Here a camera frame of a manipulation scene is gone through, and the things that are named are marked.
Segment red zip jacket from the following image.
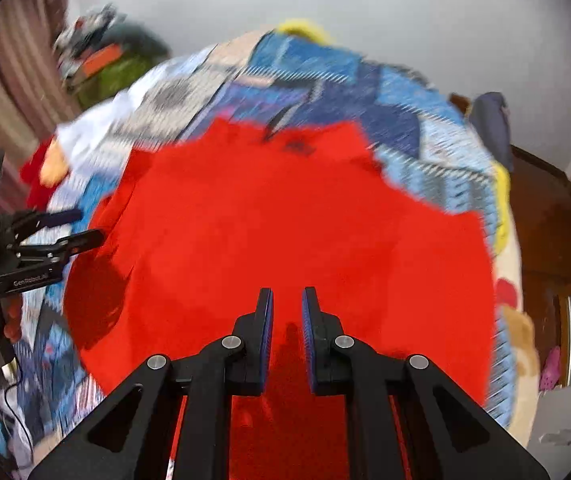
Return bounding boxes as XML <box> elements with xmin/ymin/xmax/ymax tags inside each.
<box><xmin>63</xmin><ymin>117</ymin><xmax>499</xmax><ymax>480</ymax></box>

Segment beige cartoon blanket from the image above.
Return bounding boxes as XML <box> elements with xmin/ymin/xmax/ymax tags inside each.
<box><xmin>485</xmin><ymin>180</ymin><xmax>541</xmax><ymax>441</ymax></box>

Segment green patterned cover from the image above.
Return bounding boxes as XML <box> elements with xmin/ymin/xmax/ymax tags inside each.
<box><xmin>73</xmin><ymin>57</ymin><xmax>159</xmax><ymax>108</ymax></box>

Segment dark grey garment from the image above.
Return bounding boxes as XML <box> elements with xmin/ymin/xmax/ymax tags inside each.
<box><xmin>110</xmin><ymin>22</ymin><xmax>171</xmax><ymax>61</ymax></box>

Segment white cloth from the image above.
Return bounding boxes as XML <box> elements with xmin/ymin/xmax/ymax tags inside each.
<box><xmin>56</xmin><ymin>67</ymin><xmax>166</xmax><ymax>171</ymax></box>

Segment blue patchwork quilt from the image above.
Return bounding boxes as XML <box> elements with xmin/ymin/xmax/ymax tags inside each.
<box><xmin>0</xmin><ymin>30</ymin><xmax>516</xmax><ymax>461</ymax></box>

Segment brown striped curtain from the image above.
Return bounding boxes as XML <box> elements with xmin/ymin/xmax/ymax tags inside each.
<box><xmin>0</xmin><ymin>0</ymin><xmax>84</xmax><ymax>186</ymax></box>

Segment pink shoes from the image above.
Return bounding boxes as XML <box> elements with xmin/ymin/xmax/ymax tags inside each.
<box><xmin>539</xmin><ymin>346</ymin><xmax>562</xmax><ymax>391</ymax></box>

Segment grey cloth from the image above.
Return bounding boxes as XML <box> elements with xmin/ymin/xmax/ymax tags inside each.
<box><xmin>468</xmin><ymin>91</ymin><xmax>513</xmax><ymax>173</ymax></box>

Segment pile of clutter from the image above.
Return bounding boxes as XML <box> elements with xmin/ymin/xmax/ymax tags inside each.
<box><xmin>53</xmin><ymin>4</ymin><xmax>131</xmax><ymax>78</ymax></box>

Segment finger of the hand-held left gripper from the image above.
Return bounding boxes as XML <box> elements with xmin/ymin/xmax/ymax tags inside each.
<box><xmin>12</xmin><ymin>208</ymin><xmax>84</xmax><ymax>235</ymax></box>
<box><xmin>18</xmin><ymin>228</ymin><xmax>106</xmax><ymax>264</ymax></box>

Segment black floor cable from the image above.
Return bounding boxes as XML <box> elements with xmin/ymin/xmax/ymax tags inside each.
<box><xmin>0</xmin><ymin>370</ymin><xmax>34</xmax><ymax>466</ymax></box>

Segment red plush toy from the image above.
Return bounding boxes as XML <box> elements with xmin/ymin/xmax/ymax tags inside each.
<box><xmin>20</xmin><ymin>137</ymin><xmax>74</xmax><ymax>211</ymax></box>

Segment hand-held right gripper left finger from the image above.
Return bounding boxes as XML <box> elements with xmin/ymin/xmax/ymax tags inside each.
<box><xmin>28</xmin><ymin>287</ymin><xmax>274</xmax><ymax>480</ymax></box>

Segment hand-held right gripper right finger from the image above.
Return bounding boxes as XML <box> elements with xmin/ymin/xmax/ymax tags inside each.
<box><xmin>301</xmin><ymin>286</ymin><xmax>551</xmax><ymax>480</ymax></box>

